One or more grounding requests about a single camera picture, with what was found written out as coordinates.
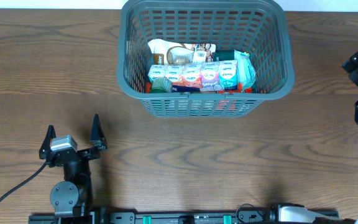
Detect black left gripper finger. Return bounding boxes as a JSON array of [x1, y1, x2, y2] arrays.
[[39, 125, 56, 159], [89, 114, 108, 150]]

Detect green lid jar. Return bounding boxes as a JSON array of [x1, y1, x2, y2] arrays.
[[150, 77, 172, 93]]

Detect beige brown snack pouch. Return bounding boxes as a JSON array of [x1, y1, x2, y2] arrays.
[[148, 39, 216, 65]]

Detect white tissue multipack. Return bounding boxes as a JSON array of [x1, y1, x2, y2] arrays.
[[148, 60, 238, 91]]

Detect orange biscuit package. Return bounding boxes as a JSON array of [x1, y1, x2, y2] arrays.
[[145, 81, 254, 111]]

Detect green Nescafe coffee bag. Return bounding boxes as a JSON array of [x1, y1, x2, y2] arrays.
[[213, 50, 252, 93]]

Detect pale green wipes packet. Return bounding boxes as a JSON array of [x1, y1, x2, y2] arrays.
[[234, 50, 256, 90]]

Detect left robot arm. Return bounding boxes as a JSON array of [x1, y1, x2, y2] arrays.
[[39, 114, 108, 219]]

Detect grey plastic lattice basket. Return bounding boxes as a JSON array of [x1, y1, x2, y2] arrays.
[[116, 0, 295, 117]]

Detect black mounting rail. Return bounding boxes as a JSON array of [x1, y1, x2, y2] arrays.
[[27, 207, 341, 224]]

